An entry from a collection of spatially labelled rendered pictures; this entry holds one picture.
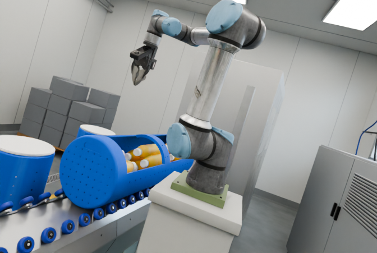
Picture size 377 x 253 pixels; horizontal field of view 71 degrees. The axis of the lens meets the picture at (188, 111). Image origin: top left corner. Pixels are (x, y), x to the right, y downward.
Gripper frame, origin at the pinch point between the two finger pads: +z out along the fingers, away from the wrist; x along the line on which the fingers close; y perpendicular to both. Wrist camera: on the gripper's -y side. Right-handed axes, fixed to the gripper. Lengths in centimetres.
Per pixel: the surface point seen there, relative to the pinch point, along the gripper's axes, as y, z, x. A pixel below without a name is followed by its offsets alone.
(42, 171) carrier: -17, 54, 21
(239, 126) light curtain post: 73, 10, -49
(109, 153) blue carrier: -28.7, 24.4, -14.8
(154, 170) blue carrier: -0.5, 34.5, -25.1
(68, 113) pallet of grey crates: 233, 123, 215
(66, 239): -46, 49, -20
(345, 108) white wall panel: 479, -50, -200
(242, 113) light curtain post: 74, 0, -47
